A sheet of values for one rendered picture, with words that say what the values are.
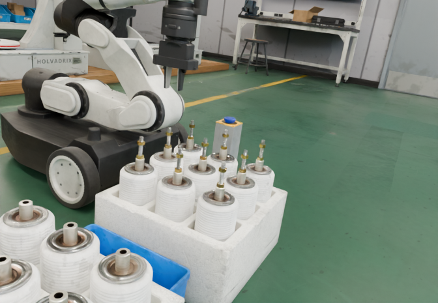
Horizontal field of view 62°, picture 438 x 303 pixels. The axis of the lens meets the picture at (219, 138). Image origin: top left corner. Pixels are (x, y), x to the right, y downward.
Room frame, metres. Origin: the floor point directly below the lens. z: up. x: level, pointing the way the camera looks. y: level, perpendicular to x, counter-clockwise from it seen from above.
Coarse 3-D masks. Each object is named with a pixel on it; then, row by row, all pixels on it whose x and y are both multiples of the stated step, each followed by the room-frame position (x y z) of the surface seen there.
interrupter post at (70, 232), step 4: (68, 224) 0.54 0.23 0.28; (72, 224) 0.54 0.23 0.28; (76, 224) 0.54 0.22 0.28; (64, 228) 0.53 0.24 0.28; (68, 228) 0.53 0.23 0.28; (72, 228) 0.53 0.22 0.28; (76, 228) 0.54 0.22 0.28; (64, 232) 0.53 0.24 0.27; (68, 232) 0.53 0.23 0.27; (72, 232) 0.53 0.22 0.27; (76, 232) 0.54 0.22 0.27; (64, 236) 0.53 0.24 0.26; (68, 236) 0.53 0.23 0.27; (72, 236) 0.53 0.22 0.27; (76, 236) 0.54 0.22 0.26; (64, 240) 0.53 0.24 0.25; (68, 240) 0.53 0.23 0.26; (72, 240) 0.53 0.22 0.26; (76, 240) 0.54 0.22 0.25
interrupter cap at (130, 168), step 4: (128, 164) 0.89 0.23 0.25; (132, 164) 0.89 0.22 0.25; (144, 164) 0.90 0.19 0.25; (148, 164) 0.90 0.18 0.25; (124, 168) 0.86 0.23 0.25; (128, 168) 0.86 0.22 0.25; (132, 168) 0.87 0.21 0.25; (144, 168) 0.88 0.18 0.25; (148, 168) 0.88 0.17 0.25; (152, 168) 0.88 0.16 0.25; (128, 172) 0.84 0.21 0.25; (132, 172) 0.84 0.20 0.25; (136, 172) 0.84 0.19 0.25; (140, 172) 0.85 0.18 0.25; (144, 172) 0.85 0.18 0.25; (148, 172) 0.85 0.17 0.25; (152, 172) 0.86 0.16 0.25
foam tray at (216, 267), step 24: (96, 216) 0.84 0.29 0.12; (120, 216) 0.80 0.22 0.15; (144, 216) 0.77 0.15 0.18; (192, 216) 0.79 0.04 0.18; (264, 216) 0.85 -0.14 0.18; (144, 240) 0.76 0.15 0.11; (168, 240) 0.73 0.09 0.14; (192, 240) 0.71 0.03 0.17; (216, 240) 0.70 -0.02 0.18; (240, 240) 0.72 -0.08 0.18; (264, 240) 0.88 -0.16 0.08; (192, 264) 0.70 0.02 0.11; (216, 264) 0.68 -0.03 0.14; (240, 264) 0.74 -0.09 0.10; (192, 288) 0.70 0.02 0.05; (216, 288) 0.67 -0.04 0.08; (240, 288) 0.76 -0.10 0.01
